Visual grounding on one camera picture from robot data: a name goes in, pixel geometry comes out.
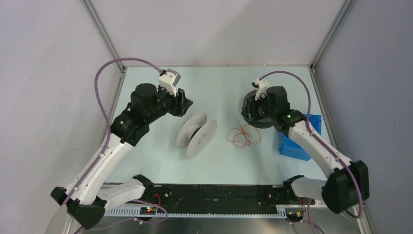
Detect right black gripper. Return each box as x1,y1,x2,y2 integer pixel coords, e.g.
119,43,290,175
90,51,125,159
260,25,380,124
241,93,276,121

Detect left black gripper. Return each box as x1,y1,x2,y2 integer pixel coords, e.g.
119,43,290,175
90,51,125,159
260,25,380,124
146,84,193,124

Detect red thin cable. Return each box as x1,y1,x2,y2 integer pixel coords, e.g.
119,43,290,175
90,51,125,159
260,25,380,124
226,124,262,149

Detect white cable spool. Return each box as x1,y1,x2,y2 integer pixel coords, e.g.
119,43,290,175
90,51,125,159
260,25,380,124
176,112,217,157

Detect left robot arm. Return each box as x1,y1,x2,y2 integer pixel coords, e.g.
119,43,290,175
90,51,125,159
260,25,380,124
51,83,193,230

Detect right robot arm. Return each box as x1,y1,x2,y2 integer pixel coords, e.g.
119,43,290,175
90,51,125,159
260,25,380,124
241,86,370,214

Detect blue plastic bin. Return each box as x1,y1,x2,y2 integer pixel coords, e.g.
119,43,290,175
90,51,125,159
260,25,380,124
279,114,322,161

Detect right controller board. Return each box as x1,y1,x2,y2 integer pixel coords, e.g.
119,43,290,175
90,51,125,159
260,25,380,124
286,212,305,223

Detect controller board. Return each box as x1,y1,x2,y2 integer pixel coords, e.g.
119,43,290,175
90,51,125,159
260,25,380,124
286,212,305,223
139,207,157,215

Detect left controller board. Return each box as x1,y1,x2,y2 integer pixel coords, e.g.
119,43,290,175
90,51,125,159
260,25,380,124
139,207,157,215

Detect black cable spool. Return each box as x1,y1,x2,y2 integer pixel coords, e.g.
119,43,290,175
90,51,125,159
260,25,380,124
247,89,282,129

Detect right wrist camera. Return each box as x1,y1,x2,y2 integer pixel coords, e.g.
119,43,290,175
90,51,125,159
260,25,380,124
252,79,270,100

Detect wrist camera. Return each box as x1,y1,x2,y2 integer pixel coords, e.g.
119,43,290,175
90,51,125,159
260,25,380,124
252,79,270,100
158,69,181,97

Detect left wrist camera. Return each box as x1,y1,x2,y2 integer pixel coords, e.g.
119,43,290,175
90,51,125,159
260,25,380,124
158,69,181,97

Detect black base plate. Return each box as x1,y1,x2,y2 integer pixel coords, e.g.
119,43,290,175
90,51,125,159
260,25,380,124
141,184,301,214

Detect white slotted cable duct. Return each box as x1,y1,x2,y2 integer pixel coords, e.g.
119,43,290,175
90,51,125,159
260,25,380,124
104,206,286,218

